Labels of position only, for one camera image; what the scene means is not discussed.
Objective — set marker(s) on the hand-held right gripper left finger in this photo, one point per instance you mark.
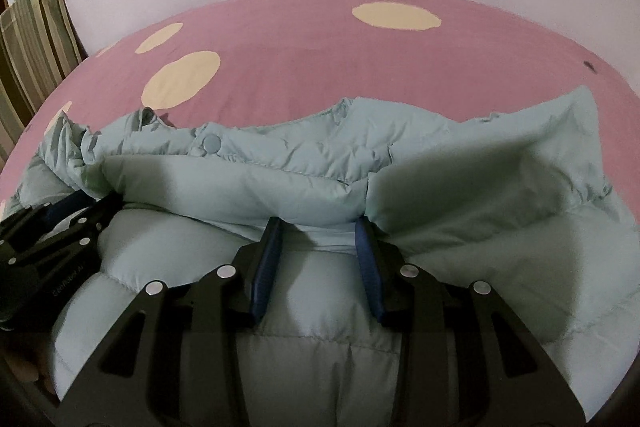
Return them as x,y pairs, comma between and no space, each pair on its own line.
265,267

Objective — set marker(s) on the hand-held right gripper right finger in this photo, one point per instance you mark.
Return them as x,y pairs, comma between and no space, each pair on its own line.
370,267

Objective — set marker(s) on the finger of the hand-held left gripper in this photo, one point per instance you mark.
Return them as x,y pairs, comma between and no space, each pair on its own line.
65,207
97,217

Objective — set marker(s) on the light blue puffer jacket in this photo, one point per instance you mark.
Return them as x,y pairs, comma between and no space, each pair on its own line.
300,187

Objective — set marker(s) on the person's left hand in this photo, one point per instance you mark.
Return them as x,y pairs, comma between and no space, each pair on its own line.
30,364

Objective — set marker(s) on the striped headboard cushion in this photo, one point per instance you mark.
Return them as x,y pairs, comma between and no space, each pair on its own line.
35,47

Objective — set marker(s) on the pink polka dot bed sheet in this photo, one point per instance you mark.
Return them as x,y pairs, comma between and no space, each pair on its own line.
300,57

